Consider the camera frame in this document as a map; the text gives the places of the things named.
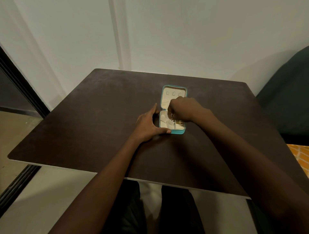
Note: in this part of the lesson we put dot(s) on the person's left hand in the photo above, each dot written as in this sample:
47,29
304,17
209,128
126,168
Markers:
144,127

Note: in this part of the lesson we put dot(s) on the person's right hand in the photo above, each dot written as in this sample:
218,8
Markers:
187,109

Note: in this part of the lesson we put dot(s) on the teal jewelry box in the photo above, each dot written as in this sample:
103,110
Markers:
167,96

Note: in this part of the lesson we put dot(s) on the person's right forearm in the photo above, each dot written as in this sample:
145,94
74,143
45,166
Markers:
248,168

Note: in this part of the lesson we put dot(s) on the person's left forearm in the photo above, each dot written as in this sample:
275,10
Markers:
99,190

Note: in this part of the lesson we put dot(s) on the black trousers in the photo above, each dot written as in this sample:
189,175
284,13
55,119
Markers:
176,212

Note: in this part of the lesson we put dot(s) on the dark grey upholstered chair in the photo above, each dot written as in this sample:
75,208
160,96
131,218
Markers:
287,101

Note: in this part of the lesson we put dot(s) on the orange patterned bed cloth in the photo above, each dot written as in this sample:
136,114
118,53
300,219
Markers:
300,156

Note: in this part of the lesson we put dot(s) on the black floor door track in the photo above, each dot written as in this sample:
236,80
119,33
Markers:
19,185

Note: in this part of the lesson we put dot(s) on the white wall conduit strip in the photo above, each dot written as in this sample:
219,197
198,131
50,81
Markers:
120,36

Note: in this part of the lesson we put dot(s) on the black door frame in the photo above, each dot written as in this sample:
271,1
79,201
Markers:
21,86

